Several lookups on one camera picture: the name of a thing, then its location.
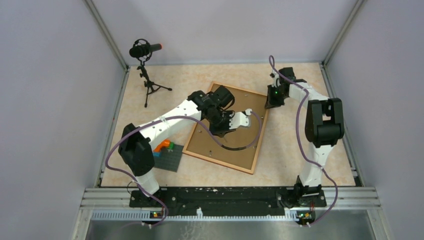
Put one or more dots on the red wooden photo frame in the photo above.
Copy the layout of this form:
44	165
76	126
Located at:
235	143

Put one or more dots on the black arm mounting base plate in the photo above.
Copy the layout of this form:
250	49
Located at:
227	201

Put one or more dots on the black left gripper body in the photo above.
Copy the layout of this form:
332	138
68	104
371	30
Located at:
219	123

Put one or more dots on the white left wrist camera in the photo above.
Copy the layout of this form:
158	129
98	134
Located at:
240	119

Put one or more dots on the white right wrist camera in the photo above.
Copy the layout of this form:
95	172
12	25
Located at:
275	80

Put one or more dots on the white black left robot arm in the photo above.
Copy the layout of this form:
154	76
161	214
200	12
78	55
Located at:
137	147

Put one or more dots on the black microphone tripod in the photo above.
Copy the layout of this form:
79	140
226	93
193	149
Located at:
151	87

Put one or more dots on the blue lego brick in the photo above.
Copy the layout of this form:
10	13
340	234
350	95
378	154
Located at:
157	154

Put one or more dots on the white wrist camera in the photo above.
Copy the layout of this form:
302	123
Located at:
240	119
275	80

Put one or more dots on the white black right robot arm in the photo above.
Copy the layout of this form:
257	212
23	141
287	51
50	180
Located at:
324	127

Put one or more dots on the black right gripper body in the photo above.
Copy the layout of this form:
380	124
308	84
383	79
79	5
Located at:
275	99

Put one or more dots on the green lego brick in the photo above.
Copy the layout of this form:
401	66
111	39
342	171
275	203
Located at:
171	146

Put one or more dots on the orange curved lego piece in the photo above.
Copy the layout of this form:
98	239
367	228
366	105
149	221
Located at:
164	144

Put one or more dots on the aluminium front rail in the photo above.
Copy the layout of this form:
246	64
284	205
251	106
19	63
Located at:
113	204

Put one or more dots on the grey lego baseplate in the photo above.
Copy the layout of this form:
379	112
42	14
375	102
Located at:
170	159

